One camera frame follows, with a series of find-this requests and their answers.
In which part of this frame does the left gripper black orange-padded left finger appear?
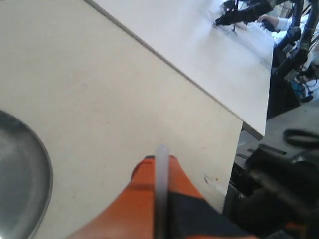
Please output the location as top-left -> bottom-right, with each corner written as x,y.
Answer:
68,156 -> 155,239

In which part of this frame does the left gripper black orange-padded right finger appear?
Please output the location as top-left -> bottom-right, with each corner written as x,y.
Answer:
166,156 -> 256,239

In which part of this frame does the black robot base hardware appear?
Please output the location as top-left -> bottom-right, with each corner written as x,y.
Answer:
222,148 -> 319,239

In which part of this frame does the round stainless steel plate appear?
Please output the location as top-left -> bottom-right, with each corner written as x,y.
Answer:
0,111 -> 53,239

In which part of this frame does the neighbouring white table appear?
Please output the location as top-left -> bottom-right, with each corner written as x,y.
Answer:
90,0 -> 274,135

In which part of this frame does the blue-black robot stand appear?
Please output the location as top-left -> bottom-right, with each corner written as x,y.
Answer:
271,0 -> 319,83

